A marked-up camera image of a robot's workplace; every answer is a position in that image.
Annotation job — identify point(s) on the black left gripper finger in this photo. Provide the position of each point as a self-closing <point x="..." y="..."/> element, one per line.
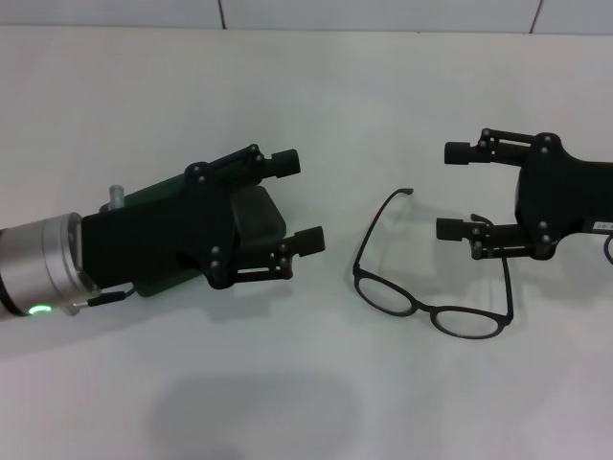
<point x="285" y="163"/>
<point x="309" y="241"/>

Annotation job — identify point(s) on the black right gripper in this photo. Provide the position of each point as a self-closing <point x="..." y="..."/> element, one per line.
<point x="565" y="196"/>

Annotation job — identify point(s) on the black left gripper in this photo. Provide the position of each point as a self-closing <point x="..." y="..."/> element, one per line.
<point x="143" y="239"/>

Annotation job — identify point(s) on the green glasses case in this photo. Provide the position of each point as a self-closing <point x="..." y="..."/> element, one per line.
<point x="258" y="215"/>

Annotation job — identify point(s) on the black framed glasses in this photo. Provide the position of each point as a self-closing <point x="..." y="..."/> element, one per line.
<point x="422" y="307"/>

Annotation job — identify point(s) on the silver left flange stub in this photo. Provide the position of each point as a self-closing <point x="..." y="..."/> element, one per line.
<point x="116" y="197"/>

